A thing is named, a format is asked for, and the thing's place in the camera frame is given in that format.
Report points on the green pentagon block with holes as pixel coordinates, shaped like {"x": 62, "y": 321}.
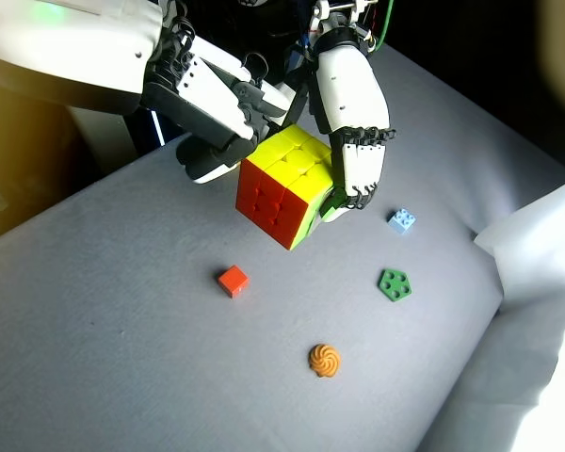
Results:
{"x": 394, "y": 285}

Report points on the white backdrop sheet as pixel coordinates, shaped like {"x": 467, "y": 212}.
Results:
{"x": 537, "y": 282}

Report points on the red cube block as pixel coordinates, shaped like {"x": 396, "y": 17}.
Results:
{"x": 233, "y": 281}

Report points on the light blue toy brick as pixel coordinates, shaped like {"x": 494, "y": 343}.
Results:
{"x": 401, "y": 222}

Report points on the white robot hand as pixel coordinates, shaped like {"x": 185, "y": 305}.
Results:
{"x": 348, "y": 94}
{"x": 75, "y": 47}

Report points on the grey table cloth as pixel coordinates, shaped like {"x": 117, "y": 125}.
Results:
{"x": 122, "y": 353}

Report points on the multicolour puzzle cube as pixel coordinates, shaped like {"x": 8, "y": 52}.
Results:
{"x": 273, "y": 188}

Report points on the orange swirl toy cookie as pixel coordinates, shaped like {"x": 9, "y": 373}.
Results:
{"x": 325, "y": 361}

